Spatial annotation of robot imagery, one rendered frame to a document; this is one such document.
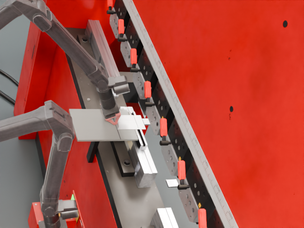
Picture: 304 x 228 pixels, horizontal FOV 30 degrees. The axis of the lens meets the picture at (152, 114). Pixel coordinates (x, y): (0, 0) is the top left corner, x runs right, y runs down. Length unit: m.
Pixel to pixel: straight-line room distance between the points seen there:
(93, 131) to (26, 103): 1.13
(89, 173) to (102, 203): 0.20
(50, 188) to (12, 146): 1.62
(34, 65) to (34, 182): 0.70
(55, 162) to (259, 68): 0.74
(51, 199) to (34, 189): 1.36
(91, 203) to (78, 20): 1.03
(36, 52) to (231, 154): 1.73
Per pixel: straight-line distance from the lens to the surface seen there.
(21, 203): 3.31
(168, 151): 2.06
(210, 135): 1.80
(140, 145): 2.37
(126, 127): 2.41
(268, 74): 1.54
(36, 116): 1.74
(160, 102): 2.12
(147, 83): 2.16
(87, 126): 2.36
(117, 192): 2.32
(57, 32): 2.06
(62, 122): 1.74
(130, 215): 2.27
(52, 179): 1.95
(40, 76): 3.29
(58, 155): 1.86
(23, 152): 3.57
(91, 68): 2.16
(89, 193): 2.59
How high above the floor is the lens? 2.61
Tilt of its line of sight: 40 degrees down
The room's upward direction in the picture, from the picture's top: 22 degrees clockwise
